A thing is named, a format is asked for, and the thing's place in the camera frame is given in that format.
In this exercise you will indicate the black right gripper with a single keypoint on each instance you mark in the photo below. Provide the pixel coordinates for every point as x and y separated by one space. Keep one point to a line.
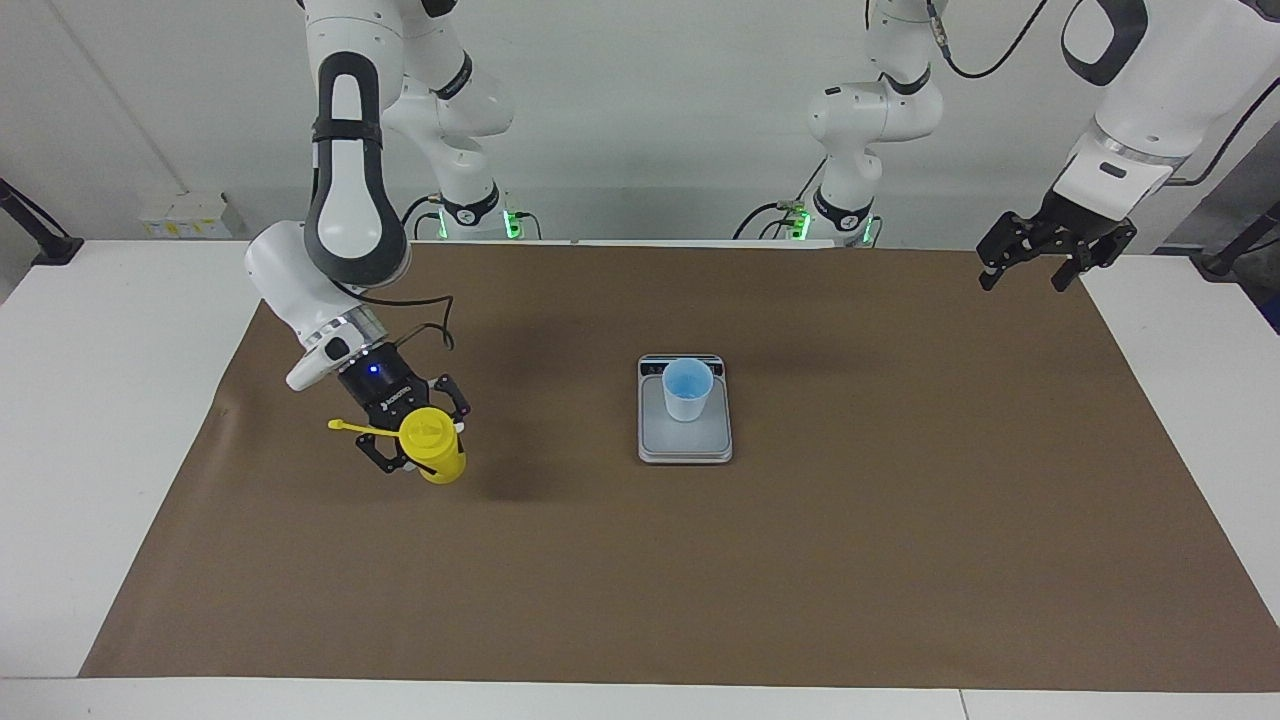
390 390

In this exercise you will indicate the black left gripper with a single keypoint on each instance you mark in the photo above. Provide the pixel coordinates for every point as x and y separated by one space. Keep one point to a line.
1078 228

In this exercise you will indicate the brown table mat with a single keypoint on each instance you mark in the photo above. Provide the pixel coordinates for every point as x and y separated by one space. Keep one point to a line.
700 560

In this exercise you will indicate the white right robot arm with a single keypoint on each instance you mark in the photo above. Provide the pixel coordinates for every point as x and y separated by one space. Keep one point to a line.
280 270

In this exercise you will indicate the black clamp stand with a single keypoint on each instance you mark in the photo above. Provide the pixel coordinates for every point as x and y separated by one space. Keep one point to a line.
55 248
1220 262

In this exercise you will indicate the yellow squeeze bottle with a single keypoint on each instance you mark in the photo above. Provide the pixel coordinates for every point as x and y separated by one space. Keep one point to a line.
440 465

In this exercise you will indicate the blue plastic item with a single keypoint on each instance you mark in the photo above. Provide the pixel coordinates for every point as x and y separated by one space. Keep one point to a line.
1273 312

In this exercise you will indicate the silver digital kitchen scale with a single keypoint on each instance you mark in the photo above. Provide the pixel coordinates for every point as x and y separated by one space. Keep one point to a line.
700 445

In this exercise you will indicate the light blue plastic cup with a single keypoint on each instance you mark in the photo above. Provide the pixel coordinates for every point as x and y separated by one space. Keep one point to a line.
688 400

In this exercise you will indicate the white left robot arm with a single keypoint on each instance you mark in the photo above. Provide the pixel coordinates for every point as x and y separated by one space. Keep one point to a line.
1160 90

